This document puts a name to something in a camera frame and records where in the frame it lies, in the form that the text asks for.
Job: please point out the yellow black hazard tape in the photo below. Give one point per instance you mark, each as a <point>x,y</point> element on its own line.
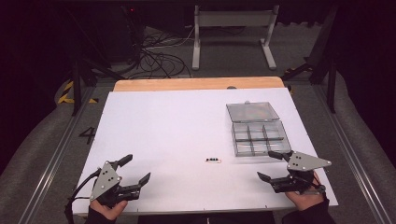
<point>67,93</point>

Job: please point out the black metal stand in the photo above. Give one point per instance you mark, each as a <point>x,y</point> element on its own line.
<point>330,71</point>
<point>79,77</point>

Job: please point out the small black beaded part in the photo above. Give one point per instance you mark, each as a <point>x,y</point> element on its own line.
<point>213,160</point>

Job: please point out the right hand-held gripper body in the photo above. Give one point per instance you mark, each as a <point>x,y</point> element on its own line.
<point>303,163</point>

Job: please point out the person's right hand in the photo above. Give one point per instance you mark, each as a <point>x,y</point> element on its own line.
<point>305,200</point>

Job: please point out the aluminium floor rail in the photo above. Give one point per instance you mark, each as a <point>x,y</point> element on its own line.
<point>351,155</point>
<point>53,158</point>

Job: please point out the clear plastic compartment box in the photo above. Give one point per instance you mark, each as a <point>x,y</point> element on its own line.
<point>258,133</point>

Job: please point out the person's left hand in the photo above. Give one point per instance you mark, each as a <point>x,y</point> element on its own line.
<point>110,212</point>

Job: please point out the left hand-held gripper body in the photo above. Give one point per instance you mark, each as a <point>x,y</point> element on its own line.
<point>106,182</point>

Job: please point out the white metal stand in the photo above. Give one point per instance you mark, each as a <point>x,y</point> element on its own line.
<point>233,18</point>

